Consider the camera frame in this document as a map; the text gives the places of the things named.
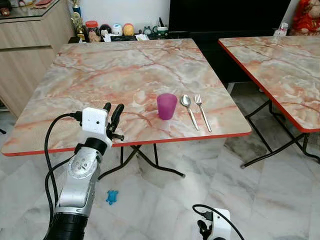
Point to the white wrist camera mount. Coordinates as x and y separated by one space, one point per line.
95 121
221 225

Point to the golden ornament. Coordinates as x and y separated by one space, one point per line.
77 25

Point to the dark pen holder cup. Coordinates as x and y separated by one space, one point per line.
161 31

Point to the small blue trophy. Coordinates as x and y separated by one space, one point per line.
76 6

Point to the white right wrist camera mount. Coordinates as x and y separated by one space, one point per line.
221 225

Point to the purple plastic cup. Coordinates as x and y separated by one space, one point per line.
167 107

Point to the black television screen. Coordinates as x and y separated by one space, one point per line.
230 17

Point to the small dark figurine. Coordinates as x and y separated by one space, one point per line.
105 32

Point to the small yellow figurine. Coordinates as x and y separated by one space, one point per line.
128 29

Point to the red robed figurine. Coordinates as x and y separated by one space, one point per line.
306 17

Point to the small blue toy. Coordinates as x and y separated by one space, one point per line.
112 197

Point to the steel spoon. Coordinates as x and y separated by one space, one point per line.
186 101

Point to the small white figurine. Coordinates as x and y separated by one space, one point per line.
116 29

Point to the white paper slip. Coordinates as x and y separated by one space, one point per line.
142 37

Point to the small white bottle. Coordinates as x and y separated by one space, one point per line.
283 29

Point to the red flat item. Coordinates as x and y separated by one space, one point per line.
41 4

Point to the jar with red lid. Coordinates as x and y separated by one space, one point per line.
92 31

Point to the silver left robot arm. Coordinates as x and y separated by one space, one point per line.
80 175

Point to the light wooden cabinet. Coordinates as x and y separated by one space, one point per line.
30 55

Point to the small green figurine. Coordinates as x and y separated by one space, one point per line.
148 30

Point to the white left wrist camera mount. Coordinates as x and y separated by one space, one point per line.
95 121

